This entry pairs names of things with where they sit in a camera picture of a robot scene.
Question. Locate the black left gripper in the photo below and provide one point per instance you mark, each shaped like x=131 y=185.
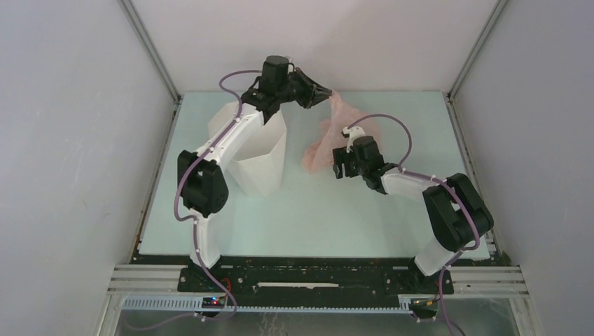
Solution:
x=313 y=93

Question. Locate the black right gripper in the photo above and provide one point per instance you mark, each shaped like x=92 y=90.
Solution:
x=340 y=156

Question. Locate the pink plastic trash bag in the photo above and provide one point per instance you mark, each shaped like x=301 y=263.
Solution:
x=318 y=155

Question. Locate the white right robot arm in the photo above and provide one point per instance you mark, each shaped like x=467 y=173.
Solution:
x=457 y=214

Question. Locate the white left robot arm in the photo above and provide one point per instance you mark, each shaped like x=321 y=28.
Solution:
x=202 y=190

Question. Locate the white faceted trash bin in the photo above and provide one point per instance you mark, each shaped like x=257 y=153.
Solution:
x=250 y=148

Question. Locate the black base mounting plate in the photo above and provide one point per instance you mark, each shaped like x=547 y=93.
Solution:
x=342 y=282

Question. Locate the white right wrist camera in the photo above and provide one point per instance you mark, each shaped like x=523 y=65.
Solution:
x=352 y=134

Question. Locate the aluminium frame rail left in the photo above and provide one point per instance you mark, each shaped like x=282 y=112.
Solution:
x=139 y=28

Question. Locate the aluminium frame rail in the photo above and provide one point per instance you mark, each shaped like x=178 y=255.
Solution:
x=485 y=33
x=139 y=28

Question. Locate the aluminium frame rail right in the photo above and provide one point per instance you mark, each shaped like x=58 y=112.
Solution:
x=485 y=33

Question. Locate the light blue cable duct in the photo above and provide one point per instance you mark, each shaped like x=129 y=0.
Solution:
x=204 y=304

